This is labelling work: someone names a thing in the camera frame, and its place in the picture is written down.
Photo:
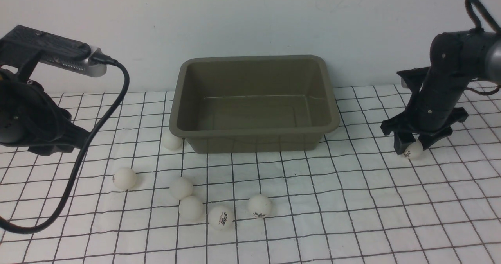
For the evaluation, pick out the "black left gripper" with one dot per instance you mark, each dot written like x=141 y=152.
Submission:
x=30 y=118

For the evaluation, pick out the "plain white front ball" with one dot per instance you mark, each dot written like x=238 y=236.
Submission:
x=191 y=208

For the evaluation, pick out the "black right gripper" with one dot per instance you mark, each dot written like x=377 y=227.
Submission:
x=431 y=109

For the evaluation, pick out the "white ball beside bin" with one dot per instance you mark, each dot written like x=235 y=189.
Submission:
x=171 y=142

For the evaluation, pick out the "white black grid tablecloth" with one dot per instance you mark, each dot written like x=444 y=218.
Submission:
x=349 y=201

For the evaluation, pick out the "olive green plastic bin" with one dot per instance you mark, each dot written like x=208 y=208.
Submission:
x=254 y=104

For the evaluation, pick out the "black grey right arm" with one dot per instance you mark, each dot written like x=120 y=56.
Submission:
x=457 y=58

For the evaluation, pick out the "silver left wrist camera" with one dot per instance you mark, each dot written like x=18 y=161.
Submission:
x=24 y=47

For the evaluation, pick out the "plain white ping-pong ball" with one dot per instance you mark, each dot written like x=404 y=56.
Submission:
x=181 y=187

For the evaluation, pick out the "white ball red logo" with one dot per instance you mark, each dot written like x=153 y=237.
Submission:
x=221 y=218

